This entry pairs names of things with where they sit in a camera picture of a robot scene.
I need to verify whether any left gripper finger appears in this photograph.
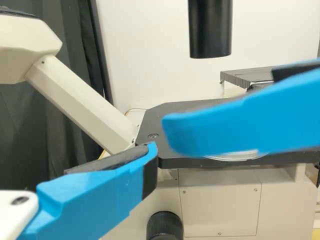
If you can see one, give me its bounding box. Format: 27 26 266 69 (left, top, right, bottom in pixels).
16 141 159 240

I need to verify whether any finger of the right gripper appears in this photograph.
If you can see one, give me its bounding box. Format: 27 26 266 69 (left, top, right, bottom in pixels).
271 57 320 83
161 66 320 161

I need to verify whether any petri dish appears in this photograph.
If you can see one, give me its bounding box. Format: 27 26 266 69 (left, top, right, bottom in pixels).
202 147 266 162

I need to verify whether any black platform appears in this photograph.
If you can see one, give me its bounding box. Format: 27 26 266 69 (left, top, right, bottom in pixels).
219 66 276 90

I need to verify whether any cream microscope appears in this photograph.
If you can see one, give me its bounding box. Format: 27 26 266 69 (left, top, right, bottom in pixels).
0 0 320 240

